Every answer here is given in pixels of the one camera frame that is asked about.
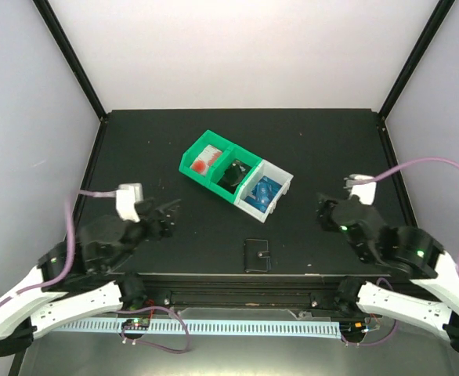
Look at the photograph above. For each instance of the right black frame post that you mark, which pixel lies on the right black frame post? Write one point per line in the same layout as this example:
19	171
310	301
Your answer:
424	40

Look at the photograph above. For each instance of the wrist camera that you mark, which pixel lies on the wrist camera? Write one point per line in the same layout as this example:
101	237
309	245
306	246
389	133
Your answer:
362	186
127	196

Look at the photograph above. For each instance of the white slotted cable duct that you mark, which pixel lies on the white slotted cable duct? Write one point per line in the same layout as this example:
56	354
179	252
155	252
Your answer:
272	328

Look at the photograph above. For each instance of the red and white cards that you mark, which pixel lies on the red and white cards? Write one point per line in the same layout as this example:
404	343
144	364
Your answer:
207	157

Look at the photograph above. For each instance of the blue cards in bin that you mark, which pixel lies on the blue cards in bin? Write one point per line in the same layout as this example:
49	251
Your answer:
263	193

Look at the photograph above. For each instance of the green double compartment bin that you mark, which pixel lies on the green double compartment bin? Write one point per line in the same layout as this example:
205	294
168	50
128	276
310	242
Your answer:
229	153

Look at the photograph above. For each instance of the circuit board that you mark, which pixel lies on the circuit board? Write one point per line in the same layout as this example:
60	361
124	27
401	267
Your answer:
136	324
358	327

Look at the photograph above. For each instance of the white plastic card bin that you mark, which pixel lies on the white plastic card bin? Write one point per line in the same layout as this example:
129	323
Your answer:
263	168

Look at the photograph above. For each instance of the left black frame post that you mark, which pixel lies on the left black frame post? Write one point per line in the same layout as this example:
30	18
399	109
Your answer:
52	22

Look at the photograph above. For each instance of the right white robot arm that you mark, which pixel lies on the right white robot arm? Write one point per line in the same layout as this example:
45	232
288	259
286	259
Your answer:
404	252

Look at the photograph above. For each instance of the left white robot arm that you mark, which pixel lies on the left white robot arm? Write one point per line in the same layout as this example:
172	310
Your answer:
69	282

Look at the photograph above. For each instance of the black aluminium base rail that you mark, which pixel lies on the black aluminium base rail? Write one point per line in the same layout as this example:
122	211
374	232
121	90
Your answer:
254	291

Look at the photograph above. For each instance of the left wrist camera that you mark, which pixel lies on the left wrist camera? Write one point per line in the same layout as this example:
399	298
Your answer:
127	196

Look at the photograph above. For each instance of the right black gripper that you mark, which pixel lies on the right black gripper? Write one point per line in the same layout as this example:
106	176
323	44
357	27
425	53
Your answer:
323	211

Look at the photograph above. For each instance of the left circuit board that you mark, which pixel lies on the left circuit board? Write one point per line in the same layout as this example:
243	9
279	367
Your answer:
136	324

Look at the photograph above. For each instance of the clear sleeve card holder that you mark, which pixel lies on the clear sleeve card holder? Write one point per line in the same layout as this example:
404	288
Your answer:
257	256

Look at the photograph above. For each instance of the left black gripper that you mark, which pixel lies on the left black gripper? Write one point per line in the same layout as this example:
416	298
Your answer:
168	226

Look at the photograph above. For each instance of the right circuit board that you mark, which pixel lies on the right circuit board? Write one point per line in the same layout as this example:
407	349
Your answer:
358	327

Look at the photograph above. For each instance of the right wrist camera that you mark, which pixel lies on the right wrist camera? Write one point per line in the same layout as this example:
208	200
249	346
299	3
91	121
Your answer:
362	186

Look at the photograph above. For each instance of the black frame post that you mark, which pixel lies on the black frame post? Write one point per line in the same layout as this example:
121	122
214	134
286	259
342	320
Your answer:
424	40
52	22

